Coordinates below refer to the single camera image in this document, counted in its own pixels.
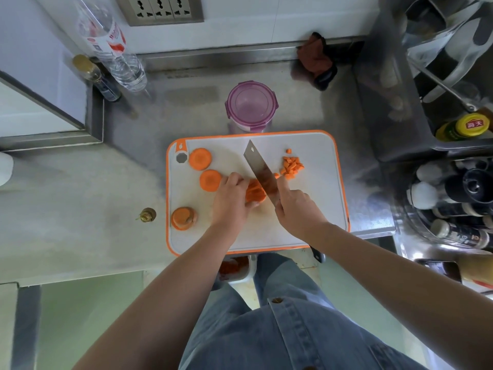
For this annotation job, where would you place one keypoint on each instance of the person's right hand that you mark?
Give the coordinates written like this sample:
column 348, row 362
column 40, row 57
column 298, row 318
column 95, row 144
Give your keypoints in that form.
column 300, row 215

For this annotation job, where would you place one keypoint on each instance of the person's left hand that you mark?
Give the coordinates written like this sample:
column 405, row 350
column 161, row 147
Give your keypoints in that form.
column 231, row 206

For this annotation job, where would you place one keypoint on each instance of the brown-centred carrot end slice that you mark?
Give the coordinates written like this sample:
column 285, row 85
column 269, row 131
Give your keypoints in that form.
column 184, row 217

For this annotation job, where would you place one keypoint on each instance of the pile of diced carrot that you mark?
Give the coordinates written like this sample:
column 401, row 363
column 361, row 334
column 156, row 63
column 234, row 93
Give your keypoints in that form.
column 292, row 167

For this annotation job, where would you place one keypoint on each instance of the brown carrot top stub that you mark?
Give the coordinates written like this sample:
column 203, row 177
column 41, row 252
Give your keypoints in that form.
column 147, row 215

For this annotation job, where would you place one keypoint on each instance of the purple lidded container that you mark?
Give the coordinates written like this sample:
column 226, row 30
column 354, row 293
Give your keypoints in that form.
column 251, row 102

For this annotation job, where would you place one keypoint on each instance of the person's left forearm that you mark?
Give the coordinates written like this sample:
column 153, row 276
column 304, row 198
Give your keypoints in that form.
column 161, row 312

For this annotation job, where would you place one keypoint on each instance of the person's right forearm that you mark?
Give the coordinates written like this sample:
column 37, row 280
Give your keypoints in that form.
column 408, row 289

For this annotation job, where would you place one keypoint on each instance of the white orange-rimmed cutting board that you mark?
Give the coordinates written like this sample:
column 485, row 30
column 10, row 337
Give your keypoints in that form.
column 319, row 196

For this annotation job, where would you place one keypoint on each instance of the blue denim trousers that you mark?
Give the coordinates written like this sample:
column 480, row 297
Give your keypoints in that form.
column 277, row 277

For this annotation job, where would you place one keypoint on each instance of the white waste bin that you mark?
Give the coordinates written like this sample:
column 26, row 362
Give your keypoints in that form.
column 252, row 269

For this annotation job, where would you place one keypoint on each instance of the pale green cabinet front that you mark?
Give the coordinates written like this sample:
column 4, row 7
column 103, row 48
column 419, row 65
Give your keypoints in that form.
column 84, row 323
column 358, row 300

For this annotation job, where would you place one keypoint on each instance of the clear round basin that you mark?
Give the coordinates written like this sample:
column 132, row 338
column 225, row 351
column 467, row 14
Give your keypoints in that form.
column 410, row 223

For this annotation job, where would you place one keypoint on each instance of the blue denim shirt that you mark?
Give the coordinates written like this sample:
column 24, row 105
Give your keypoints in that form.
column 308, row 339

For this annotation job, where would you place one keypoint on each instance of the group of seasoning bottles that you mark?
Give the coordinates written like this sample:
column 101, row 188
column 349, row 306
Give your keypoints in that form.
column 423, row 194

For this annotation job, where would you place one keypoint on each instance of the black rectangular device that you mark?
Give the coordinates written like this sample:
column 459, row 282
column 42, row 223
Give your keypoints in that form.
column 443, row 270

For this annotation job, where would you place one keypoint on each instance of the dark red cloth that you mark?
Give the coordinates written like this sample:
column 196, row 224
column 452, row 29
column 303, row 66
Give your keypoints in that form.
column 314, row 55

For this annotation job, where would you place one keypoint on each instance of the clear plastic water bottle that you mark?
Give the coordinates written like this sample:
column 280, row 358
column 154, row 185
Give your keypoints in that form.
column 129, row 73

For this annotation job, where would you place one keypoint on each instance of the small gold-capped bottle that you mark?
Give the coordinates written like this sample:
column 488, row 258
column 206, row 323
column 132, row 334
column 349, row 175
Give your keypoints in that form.
column 108, row 90

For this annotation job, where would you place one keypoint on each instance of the yellow-capped sauce bottle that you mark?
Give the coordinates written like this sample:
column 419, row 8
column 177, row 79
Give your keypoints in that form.
column 471, row 125

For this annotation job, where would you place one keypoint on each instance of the white and black bag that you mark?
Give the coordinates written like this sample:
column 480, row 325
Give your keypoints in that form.
column 462, row 46

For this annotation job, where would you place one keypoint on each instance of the grey wall socket panel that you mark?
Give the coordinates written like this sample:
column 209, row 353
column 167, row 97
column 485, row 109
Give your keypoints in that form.
column 160, row 7

